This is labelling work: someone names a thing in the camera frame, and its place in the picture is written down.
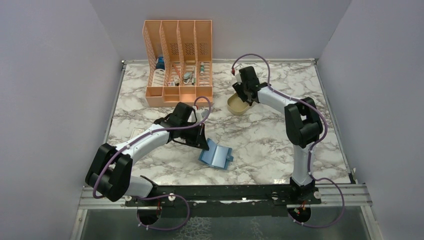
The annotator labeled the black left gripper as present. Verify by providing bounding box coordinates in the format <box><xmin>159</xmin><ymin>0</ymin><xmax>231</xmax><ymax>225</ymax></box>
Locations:
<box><xmin>179</xmin><ymin>122</ymin><xmax>210</xmax><ymax>151</ymax></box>

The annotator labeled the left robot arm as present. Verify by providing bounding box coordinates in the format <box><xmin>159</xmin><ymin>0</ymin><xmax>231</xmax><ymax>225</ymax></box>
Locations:
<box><xmin>85</xmin><ymin>102</ymin><xmax>211</xmax><ymax>206</ymax></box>

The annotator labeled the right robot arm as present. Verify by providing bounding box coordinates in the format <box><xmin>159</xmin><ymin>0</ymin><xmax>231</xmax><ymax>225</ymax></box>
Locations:
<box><xmin>231</xmin><ymin>66</ymin><xmax>324</xmax><ymax>204</ymax></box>

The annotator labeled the white green glue stick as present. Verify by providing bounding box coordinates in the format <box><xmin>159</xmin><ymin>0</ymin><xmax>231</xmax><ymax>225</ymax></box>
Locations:
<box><xmin>199</xmin><ymin>62</ymin><xmax>205</xmax><ymax>76</ymax></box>

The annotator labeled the blue leather card holder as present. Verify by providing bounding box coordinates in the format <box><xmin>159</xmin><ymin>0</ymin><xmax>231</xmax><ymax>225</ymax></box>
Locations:
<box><xmin>198</xmin><ymin>138</ymin><xmax>234</xmax><ymax>170</ymax></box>

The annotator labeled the white red card box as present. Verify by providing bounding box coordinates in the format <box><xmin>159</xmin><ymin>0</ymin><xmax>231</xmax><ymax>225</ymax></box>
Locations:
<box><xmin>129</xmin><ymin>128</ymin><xmax>144</xmax><ymax>140</ymax></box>

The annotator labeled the black metal base rail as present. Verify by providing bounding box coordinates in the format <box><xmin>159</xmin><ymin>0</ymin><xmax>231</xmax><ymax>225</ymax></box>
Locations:
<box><xmin>78</xmin><ymin>183</ymin><xmax>374</xmax><ymax>211</ymax></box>

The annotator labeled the beige oval tray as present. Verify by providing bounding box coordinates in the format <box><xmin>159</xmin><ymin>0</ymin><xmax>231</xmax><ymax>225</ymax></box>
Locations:
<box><xmin>227</xmin><ymin>93</ymin><xmax>251</xmax><ymax>116</ymax></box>

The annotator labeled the blue white bottle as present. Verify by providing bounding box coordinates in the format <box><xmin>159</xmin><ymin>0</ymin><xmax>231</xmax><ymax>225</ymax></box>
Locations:
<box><xmin>154</xmin><ymin>56</ymin><xmax>166</xmax><ymax>79</ymax></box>

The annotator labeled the orange plastic desk organizer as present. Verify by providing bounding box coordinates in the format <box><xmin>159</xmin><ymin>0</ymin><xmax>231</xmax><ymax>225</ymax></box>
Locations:
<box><xmin>142</xmin><ymin>19</ymin><xmax>214</xmax><ymax>107</ymax></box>

